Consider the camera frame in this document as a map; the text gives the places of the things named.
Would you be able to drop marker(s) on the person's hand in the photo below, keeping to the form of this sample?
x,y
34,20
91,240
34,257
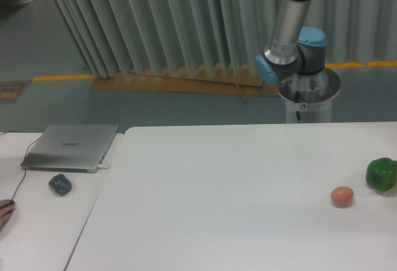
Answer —
x,y
6,211

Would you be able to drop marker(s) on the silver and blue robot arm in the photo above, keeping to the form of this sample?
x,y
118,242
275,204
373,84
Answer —
x,y
288,29

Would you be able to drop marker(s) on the small black controller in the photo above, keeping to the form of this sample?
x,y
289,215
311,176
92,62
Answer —
x,y
60,184

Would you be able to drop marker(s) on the silver closed laptop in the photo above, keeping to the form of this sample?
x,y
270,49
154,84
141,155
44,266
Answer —
x,y
72,148

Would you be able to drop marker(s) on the white usb plug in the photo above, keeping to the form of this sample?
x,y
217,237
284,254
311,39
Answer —
x,y
101,167

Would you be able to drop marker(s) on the pale green folding curtain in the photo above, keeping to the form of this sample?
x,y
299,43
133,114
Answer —
x,y
137,35

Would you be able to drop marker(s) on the brown cardboard sheet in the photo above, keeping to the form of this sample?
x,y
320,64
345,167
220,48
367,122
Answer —
x,y
244,82

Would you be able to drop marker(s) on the brown egg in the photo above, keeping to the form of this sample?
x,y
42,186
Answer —
x,y
342,196

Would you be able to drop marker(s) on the green bell pepper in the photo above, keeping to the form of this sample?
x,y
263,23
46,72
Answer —
x,y
381,174

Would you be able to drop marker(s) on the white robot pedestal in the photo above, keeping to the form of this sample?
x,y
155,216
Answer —
x,y
308,98

